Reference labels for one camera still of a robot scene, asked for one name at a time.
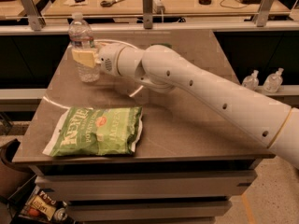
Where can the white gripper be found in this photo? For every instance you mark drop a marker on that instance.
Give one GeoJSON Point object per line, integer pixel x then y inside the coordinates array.
{"type": "Point", "coordinates": [107, 60]}

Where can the clear plastic water bottle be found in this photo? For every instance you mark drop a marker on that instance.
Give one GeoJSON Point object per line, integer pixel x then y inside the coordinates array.
{"type": "Point", "coordinates": [81, 37]}

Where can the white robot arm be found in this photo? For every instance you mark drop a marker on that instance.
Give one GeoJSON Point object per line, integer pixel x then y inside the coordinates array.
{"type": "Point", "coordinates": [161, 69]}

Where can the clear sanitizer bottle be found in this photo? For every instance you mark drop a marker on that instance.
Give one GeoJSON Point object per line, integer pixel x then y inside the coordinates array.
{"type": "Point", "coordinates": [273, 81]}
{"type": "Point", "coordinates": [251, 82]}

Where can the green yellow sponge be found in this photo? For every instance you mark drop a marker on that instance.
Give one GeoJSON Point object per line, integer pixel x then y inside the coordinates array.
{"type": "Point", "coordinates": [162, 44]}

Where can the green jalapeno chips bag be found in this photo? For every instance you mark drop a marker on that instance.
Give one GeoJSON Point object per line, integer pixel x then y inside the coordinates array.
{"type": "Point", "coordinates": [96, 132]}

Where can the brown round bin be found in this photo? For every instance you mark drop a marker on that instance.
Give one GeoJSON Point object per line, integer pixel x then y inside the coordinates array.
{"type": "Point", "coordinates": [12, 176]}

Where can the snack box on floor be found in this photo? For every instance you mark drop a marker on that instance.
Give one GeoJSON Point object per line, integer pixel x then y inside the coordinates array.
{"type": "Point", "coordinates": [41, 207]}

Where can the grey table drawer unit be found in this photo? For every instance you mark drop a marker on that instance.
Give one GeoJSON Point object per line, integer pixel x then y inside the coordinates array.
{"type": "Point", "coordinates": [170, 197]}

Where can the black handled scissors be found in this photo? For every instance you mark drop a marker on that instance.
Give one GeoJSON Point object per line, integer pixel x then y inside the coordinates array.
{"type": "Point", "coordinates": [105, 3]}

